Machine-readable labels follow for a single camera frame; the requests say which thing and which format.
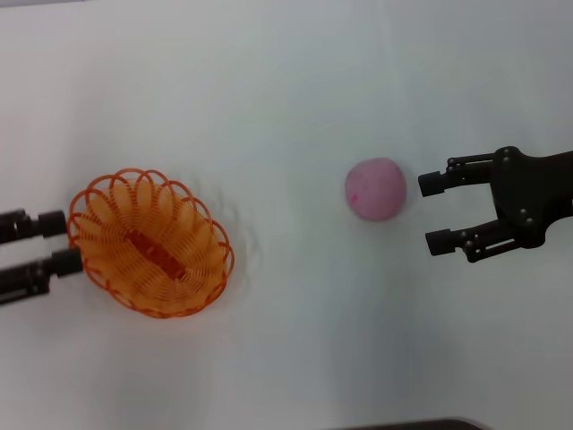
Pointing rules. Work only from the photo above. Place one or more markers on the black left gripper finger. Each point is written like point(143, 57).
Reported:
point(51, 224)
point(67, 263)

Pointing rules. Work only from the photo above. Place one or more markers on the dark curved panel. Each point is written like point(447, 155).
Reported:
point(416, 424)

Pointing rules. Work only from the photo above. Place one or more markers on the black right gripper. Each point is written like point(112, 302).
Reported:
point(532, 192)

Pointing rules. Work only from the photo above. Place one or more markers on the pink peach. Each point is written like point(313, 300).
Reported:
point(376, 190)

